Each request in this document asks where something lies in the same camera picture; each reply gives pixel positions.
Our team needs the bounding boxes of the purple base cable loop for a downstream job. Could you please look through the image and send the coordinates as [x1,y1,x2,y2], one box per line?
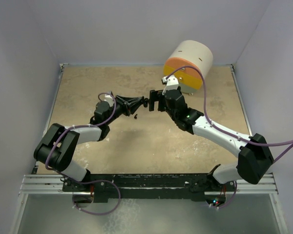
[72,180,122,215]

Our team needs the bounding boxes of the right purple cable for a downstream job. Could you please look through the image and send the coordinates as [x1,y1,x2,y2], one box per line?
[167,66,293,164]

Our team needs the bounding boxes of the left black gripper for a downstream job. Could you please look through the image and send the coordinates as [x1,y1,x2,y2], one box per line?
[105,95,143,125]

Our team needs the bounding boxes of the round cream drawer cabinet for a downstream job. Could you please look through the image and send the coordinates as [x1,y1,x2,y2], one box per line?
[163,40,213,95]

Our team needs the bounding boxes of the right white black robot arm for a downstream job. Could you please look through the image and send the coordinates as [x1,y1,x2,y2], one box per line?
[149,90,273,191]

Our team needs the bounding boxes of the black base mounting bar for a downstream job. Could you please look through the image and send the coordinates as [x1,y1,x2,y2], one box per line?
[61,173,237,205]

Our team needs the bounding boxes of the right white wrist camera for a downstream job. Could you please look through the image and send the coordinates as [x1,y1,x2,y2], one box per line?
[162,75,179,95]

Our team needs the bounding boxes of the black earbud charging case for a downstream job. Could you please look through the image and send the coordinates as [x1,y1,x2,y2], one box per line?
[143,98,149,108]

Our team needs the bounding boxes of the aluminium frame rail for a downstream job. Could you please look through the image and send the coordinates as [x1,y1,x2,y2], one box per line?
[19,63,276,195]

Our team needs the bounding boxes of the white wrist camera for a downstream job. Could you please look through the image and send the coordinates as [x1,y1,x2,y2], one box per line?
[162,75,179,95]
[103,93,114,106]

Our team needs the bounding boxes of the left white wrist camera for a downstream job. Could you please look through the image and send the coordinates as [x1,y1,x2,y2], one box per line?
[103,93,114,106]

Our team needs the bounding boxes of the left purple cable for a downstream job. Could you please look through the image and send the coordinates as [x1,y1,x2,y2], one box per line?
[45,93,117,181]

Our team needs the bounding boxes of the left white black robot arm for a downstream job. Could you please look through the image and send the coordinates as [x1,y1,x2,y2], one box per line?
[34,93,148,191]

